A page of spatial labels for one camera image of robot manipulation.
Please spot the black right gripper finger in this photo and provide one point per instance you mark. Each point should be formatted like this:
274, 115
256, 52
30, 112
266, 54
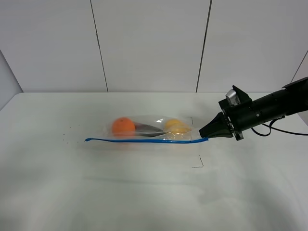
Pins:
219, 127

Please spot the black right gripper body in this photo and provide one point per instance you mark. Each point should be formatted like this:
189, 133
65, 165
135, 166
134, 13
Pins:
230, 109

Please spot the clear zip bag blue seal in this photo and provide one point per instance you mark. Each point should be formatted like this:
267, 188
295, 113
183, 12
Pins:
190, 137

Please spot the orange fruit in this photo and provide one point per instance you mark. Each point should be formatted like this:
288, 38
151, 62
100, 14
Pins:
123, 127

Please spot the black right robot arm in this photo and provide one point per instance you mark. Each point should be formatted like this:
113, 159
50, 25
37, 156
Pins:
239, 112

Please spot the yellow pear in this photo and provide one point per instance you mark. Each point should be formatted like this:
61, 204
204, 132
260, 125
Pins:
176, 126

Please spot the purple eggplant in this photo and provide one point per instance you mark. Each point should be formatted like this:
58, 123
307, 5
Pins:
147, 130

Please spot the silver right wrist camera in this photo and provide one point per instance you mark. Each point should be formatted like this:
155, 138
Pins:
236, 96

